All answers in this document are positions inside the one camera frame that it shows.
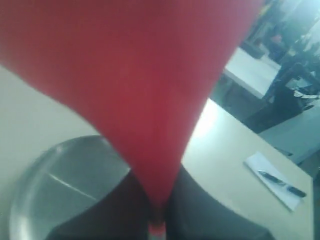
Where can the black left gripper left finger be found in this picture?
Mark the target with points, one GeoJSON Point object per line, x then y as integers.
{"type": "Point", "coordinates": [105, 217]}

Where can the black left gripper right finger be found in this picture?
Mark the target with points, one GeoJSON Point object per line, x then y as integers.
{"type": "Point", "coordinates": [192, 214]}

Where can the red cloth napkin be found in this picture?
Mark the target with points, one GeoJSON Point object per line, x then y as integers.
{"type": "Point", "coordinates": [139, 71]}

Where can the silver metal plate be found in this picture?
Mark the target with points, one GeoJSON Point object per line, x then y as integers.
{"type": "Point", "coordinates": [63, 182]}

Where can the white paper sheet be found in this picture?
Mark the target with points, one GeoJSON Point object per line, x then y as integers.
{"type": "Point", "coordinates": [258, 162]}

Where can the black pen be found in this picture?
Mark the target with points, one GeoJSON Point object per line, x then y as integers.
{"type": "Point", "coordinates": [295, 191]}

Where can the white background table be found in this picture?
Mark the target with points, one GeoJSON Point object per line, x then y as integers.
{"type": "Point", "coordinates": [254, 75]}

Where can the black background robot equipment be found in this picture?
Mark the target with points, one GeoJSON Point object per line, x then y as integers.
{"type": "Point", "coordinates": [282, 102]}

